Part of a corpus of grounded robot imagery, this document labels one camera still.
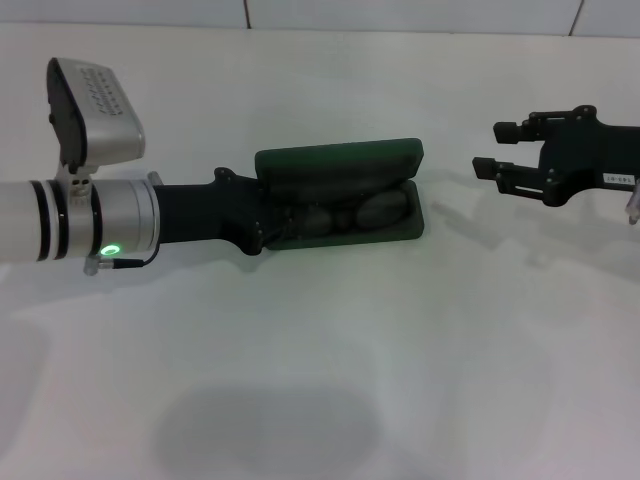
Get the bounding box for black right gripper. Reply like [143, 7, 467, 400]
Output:
[471, 104, 640, 209]

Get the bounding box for green glasses case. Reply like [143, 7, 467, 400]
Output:
[253, 137, 426, 251]

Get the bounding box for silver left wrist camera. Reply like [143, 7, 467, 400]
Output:
[46, 57, 146, 199]

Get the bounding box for left wrist cable with connector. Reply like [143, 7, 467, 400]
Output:
[83, 247, 160, 275]

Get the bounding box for wrist cable with connector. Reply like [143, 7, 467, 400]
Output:
[83, 247, 160, 275]
[624, 179, 640, 226]

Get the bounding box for right wrist cable with connector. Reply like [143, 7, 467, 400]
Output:
[624, 179, 640, 226]

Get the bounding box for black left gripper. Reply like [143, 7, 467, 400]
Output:
[151, 167, 302, 257]

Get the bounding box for black round glasses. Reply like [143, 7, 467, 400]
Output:
[279, 187, 416, 239]

